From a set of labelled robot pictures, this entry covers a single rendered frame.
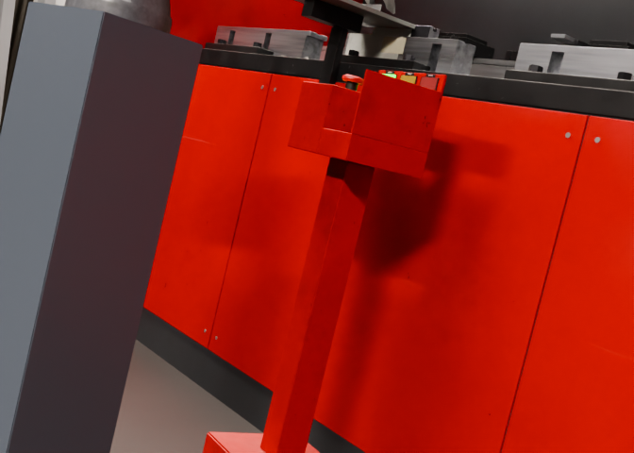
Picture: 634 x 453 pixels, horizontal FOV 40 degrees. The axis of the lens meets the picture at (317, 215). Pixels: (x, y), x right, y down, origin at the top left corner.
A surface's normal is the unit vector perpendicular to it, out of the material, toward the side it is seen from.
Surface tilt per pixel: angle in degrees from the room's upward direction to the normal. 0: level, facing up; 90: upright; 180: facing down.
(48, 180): 90
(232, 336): 90
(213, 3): 90
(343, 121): 90
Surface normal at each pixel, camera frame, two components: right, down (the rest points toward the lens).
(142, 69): 0.75, 0.22
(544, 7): -0.78, -0.14
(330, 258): 0.50, 0.18
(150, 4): 0.72, -0.09
